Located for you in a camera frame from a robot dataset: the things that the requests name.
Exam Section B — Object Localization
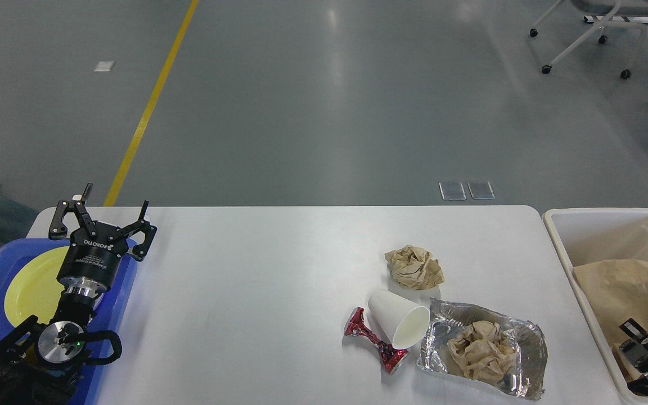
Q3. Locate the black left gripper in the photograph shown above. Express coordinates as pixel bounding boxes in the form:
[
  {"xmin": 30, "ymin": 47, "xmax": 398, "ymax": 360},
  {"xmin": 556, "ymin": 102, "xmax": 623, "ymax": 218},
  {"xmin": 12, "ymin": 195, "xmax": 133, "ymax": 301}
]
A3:
[{"xmin": 49, "ymin": 183, "xmax": 158, "ymax": 299}]

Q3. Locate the white paper cup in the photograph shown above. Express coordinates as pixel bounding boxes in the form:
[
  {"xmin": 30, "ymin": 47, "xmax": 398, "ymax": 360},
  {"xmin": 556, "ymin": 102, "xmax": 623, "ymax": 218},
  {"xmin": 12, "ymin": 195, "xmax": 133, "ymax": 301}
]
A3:
[{"xmin": 368, "ymin": 289, "xmax": 430, "ymax": 349}]

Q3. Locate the brown paper bag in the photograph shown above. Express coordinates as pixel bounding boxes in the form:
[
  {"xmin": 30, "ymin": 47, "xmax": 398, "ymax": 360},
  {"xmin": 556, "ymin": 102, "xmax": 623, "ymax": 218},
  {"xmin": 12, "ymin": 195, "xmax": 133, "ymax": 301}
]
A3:
[{"xmin": 573, "ymin": 259, "xmax": 648, "ymax": 383}]

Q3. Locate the yellow plastic plate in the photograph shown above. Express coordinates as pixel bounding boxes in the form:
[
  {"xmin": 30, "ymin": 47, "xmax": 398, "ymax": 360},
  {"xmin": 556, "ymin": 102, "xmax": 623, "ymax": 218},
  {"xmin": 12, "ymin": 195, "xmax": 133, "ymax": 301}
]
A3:
[{"xmin": 3, "ymin": 247, "xmax": 68, "ymax": 327}]

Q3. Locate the crumpled brown paper on foil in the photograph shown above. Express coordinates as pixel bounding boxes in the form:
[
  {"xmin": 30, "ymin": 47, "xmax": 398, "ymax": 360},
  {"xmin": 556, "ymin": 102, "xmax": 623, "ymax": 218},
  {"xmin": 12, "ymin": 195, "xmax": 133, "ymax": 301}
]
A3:
[{"xmin": 447, "ymin": 320, "xmax": 519, "ymax": 385}]

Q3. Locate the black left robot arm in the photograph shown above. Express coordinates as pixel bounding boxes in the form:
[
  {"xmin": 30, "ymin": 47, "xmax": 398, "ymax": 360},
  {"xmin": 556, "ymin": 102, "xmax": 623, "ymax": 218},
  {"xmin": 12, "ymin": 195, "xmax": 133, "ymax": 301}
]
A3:
[{"xmin": 0, "ymin": 184, "xmax": 157, "ymax": 404}]

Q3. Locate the brown paper ball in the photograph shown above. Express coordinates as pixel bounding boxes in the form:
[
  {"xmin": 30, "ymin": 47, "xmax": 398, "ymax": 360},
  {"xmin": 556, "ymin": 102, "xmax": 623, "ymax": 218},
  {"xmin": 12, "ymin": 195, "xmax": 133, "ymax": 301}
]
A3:
[{"xmin": 385, "ymin": 245, "xmax": 445, "ymax": 290}]

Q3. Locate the white office chair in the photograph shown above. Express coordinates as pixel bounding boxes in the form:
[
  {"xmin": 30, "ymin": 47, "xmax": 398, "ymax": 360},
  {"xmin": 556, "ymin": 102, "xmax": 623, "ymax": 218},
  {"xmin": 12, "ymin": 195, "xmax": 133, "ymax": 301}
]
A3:
[{"xmin": 542, "ymin": 1, "xmax": 648, "ymax": 80}]

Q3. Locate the white plastic bin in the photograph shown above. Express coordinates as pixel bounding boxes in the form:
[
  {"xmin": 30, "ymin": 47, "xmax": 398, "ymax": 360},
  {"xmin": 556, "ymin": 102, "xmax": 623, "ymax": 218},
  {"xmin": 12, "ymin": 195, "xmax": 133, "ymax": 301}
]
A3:
[{"xmin": 542, "ymin": 208, "xmax": 648, "ymax": 404}]

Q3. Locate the crushed red can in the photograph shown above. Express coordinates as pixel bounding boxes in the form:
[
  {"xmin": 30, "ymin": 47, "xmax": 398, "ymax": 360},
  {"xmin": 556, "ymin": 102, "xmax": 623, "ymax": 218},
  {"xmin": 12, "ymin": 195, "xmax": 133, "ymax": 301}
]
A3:
[{"xmin": 344, "ymin": 306, "xmax": 409, "ymax": 374}]

